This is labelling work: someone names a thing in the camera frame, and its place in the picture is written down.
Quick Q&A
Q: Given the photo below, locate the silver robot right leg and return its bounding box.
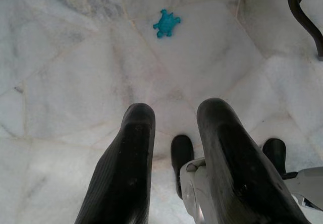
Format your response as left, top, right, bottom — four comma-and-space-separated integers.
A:
282, 167, 323, 213

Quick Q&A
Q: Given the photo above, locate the silver robot leg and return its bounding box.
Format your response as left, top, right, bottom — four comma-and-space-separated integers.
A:
179, 157, 215, 224
282, 167, 323, 213

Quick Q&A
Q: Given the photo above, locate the dark metal chair leg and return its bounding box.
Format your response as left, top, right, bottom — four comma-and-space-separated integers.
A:
287, 0, 323, 61

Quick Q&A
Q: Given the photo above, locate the black robot left foot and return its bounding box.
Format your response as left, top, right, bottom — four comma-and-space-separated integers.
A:
171, 135, 195, 199

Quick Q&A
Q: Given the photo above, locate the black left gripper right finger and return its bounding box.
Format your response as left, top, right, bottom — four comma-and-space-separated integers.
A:
196, 97, 311, 224

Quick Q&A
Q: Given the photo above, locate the blue turtle toy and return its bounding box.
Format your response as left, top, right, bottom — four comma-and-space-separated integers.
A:
152, 9, 181, 38

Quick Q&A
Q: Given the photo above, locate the black robot foot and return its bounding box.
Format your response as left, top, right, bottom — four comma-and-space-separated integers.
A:
171, 135, 195, 199
262, 138, 287, 177

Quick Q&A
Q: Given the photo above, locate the silver robot left leg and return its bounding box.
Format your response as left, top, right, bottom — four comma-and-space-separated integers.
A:
179, 157, 215, 224

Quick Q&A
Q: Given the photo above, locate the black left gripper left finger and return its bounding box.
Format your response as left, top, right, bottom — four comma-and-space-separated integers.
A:
74, 102, 156, 224

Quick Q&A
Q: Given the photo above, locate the black robot right foot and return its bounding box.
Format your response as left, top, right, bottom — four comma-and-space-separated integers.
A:
262, 138, 287, 177

